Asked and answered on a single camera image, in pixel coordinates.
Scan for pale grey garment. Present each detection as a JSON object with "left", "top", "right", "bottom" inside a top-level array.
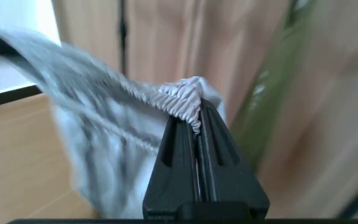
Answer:
[{"left": 0, "top": 15, "right": 226, "bottom": 218}]

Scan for black clothes rack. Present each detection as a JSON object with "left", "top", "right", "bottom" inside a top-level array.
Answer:
[{"left": 118, "top": 0, "right": 129, "bottom": 75}]

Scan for green shirt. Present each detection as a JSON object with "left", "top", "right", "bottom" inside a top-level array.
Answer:
[{"left": 230, "top": 0, "right": 319, "bottom": 170}]

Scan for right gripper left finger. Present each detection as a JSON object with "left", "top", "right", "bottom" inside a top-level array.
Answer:
[{"left": 142, "top": 114, "right": 202, "bottom": 220}]

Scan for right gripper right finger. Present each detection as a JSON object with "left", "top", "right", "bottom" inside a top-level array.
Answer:
[{"left": 196, "top": 98, "right": 270, "bottom": 218}]

